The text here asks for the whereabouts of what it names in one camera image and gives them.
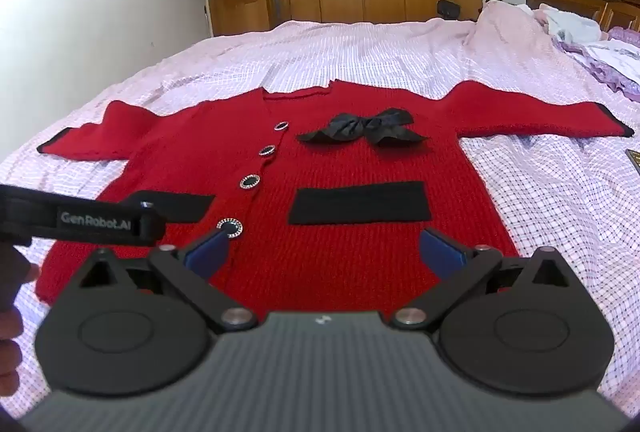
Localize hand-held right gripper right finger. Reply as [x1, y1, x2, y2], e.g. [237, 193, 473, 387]
[390, 228, 581, 332]

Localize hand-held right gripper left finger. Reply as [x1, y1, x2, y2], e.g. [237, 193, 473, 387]
[65, 228, 260, 335]

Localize red knit cardigan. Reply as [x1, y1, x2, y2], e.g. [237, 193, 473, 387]
[36, 80, 635, 308]

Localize light blue clothes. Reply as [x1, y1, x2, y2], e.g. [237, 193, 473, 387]
[542, 7, 602, 44]

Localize person's left hand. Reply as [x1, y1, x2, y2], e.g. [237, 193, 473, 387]
[0, 246, 42, 394]

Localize pink checked bed sheet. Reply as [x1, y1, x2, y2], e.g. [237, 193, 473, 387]
[0, 17, 640, 413]

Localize pink plush blanket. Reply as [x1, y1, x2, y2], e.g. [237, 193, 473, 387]
[462, 0, 563, 60]

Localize purple ruffled cloth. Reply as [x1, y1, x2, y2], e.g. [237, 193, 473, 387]
[552, 26, 640, 103]

